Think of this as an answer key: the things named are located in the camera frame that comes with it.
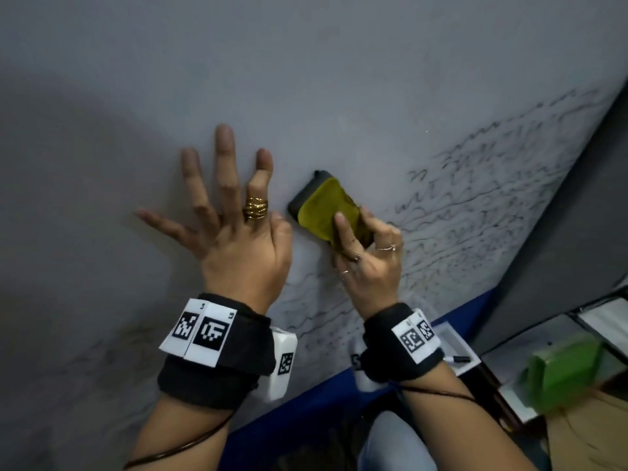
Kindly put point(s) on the person's right hand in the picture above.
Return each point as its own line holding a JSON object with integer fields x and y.
{"x": 375, "y": 279}

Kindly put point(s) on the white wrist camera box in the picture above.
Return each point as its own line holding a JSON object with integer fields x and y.
{"x": 279, "y": 377}
{"x": 363, "y": 382}

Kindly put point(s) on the white shallow tray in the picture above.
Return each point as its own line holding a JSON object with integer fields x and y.
{"x": 454, "y": 340}

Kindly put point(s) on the person's left hand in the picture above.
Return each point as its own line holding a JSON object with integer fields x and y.
{"x": 245, "y": 259}

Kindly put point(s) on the person's blue jeans leg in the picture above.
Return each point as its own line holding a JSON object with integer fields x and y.
{"x": 392, "y": 446}

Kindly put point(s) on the white framed tray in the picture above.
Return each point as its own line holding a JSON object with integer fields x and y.
{"x": 608, "y": 318}

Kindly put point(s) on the flat brown cardboard sheet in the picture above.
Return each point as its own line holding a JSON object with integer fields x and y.
{"x": 589, "y": 431}

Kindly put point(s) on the green box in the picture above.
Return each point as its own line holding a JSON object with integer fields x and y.
{"x": 564, "y": 372}

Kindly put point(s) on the large scribbled whiteboard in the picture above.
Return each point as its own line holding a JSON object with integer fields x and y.
{"x": 245, "y": 68}

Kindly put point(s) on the black wristband with marker tag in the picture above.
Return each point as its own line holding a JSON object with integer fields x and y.
{"x": 245, "y": 353}
{"x": 382, "y": 353}

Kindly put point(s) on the person's right forearm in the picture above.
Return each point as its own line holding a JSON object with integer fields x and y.
{"x": 466, "y": 431}

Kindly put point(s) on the yellow and black whiteboard eraser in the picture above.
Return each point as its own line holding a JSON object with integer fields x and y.
{"x": 319, "y": 205}

